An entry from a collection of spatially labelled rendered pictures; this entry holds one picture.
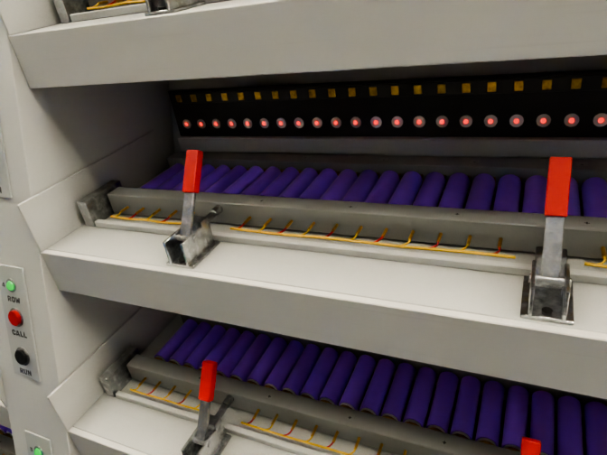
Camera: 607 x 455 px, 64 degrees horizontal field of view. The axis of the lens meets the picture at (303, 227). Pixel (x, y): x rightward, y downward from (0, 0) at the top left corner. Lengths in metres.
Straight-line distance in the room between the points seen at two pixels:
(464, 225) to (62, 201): 0.37
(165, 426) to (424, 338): 0.30
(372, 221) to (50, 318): 0.33
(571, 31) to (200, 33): 0.23
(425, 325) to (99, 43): 0.32
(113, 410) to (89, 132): 0.29
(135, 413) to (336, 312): 0.29
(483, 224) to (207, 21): 0.24
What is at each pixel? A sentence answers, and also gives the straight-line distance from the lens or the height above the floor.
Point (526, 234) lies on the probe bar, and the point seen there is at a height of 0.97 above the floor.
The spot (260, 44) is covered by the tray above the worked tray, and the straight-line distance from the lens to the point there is 0.34.
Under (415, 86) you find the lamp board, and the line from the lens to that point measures 0.46.
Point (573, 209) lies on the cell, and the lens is 0.39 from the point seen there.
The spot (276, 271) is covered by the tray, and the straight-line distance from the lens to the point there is 0.37.
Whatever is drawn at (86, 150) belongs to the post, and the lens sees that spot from 0.54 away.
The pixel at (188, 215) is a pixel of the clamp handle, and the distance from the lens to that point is 0.40.
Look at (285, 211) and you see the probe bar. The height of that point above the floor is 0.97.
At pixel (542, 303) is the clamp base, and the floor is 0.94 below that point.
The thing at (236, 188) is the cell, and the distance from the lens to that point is 0.47.
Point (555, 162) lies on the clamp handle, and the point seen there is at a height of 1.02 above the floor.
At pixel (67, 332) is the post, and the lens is 0.55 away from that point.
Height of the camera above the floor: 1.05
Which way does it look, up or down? 13 degrees down
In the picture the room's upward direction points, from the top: 1 degrees counter-clockwise
